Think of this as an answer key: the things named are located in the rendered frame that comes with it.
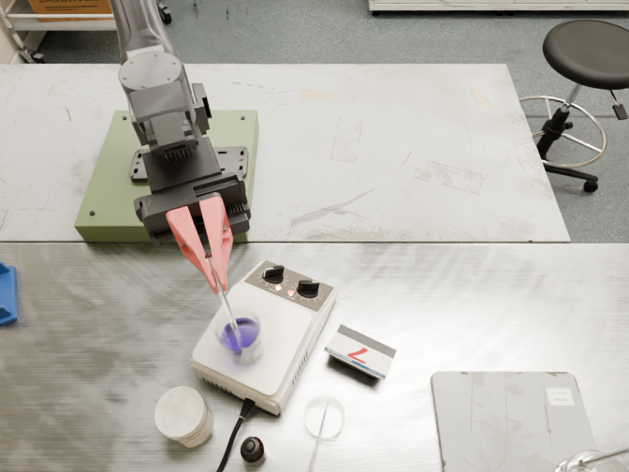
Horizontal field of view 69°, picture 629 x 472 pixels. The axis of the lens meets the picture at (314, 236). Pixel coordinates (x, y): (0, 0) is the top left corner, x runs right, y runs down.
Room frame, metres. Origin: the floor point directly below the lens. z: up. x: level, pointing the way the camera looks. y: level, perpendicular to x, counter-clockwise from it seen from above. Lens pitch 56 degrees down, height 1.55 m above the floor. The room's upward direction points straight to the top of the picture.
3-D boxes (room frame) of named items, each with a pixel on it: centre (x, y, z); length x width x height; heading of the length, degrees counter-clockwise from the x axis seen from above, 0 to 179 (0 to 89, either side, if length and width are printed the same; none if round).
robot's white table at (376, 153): (0.66, 0.17, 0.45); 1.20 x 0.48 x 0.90; 90
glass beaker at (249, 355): (0.20, 0.09, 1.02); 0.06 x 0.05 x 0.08; 86
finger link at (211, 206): (0.22, 0.11, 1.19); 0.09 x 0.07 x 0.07; 21
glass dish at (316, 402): (0.14, -0.01, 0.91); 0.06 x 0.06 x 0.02
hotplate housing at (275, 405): (0.24, 0.07, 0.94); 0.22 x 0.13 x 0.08; 156
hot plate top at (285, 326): (0.22, 0.08, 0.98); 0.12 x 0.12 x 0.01; 66
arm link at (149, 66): (0.39, 0.15, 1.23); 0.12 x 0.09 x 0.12; 19
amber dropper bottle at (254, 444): (0.09, 0.08, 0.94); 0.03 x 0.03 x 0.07
